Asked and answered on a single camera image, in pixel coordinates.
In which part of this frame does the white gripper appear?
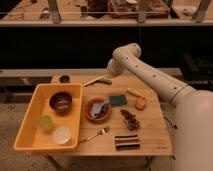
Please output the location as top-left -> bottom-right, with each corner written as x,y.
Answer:
106,59 -> 122,77

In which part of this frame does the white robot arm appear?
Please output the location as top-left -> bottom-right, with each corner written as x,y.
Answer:
107,43 -> 213,171

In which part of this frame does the white plastic cup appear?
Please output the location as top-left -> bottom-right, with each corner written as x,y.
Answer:
52,127 -> 72,145

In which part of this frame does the green plastic cup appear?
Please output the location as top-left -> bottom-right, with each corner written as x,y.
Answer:
38,115 -> 53,132

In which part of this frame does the yellow toy corn piece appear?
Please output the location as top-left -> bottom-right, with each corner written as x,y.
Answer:
126,88 -> 144,98

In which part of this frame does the green sponge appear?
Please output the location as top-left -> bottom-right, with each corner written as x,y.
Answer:
109,95 -> 127,106

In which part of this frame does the orange toy fruit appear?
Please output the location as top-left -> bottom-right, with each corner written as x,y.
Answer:
135,97 -> 146,110

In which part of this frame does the crumpled grey foil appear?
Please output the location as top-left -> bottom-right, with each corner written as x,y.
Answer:
90,102 -> 108,119

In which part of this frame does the wooden table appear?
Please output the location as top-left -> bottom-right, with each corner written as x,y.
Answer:
41,76 -> 172,156

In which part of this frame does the orange clay plate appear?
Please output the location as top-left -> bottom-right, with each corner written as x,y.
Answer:
84,98 -> 111,123

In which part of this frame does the small dark round lid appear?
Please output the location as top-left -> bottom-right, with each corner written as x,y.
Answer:
59,75 -> 70,83

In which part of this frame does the brown dried twig bunch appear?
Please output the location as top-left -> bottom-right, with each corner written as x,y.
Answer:
120,109 -> 140,131

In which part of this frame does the dark brown bowl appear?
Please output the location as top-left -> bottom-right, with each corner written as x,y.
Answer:
49,92 -> 72,113

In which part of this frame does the striped folded cloth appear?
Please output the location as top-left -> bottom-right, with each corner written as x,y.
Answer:
114,134 -> 140,150

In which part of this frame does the metal fork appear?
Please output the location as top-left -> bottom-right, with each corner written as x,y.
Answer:
79,127 -> 110,143

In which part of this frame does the yellow plastic bin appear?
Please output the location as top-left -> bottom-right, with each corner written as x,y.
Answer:
14,83 -> 83,153

